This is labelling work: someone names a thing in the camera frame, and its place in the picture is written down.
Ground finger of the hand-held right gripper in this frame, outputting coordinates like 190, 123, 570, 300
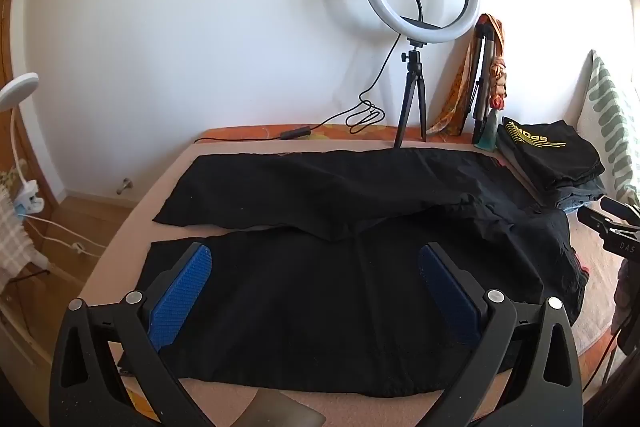
600, 196, 640, 223
577, 206, 640, 269

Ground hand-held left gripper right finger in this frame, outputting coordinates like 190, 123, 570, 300
417, 242, 586, 427

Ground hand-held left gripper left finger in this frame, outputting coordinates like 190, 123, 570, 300
48, 243, 216, 427

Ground black pants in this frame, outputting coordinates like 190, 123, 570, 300
117, 148, 588, 399

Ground folded grey blue clothes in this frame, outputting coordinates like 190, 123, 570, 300
542, 177, 608, 214

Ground black shirt with yellow print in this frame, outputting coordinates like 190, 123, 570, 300
500, 117, 606, 194

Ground white pillow with green pattern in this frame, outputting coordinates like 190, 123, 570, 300
575, 49, 640, 208

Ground teal green object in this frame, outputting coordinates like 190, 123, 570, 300
474, 111, 499, 152

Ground orange bed sheet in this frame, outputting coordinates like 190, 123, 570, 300
117, 122, 481, 427

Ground checked cloth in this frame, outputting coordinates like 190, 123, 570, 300
0, 169, 51, 293

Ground folded tripod with orange cloth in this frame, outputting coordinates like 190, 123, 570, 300
427, 13, 508, 138

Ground folded silver tripod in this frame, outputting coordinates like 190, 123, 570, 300
471, 14, 497, 145

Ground black tabletop tripod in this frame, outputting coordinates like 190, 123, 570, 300
393, 38, 429, 150

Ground white clamp desk lamp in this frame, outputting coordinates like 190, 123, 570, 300
0, 73, 47, 222

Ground white lamp cable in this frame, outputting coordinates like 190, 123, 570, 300
22, 213, 108, 259

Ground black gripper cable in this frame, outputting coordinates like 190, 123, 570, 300
597, 332, 621, 390

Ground black ring light cable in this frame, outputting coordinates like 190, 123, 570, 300
194, 32, 403, 144

